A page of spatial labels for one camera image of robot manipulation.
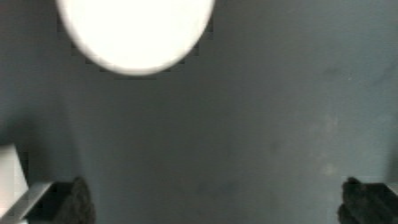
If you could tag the white lamp bulb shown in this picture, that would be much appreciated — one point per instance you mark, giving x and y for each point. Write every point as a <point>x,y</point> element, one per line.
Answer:
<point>135,34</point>

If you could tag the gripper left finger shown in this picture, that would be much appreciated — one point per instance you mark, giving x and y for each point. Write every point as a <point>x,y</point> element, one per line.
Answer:
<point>55,203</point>

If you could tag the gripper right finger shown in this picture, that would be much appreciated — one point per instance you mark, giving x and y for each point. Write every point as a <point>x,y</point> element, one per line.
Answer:
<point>369,203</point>

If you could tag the white frame left bar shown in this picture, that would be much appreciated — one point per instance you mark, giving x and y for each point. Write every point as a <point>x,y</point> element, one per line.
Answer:
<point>12,180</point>

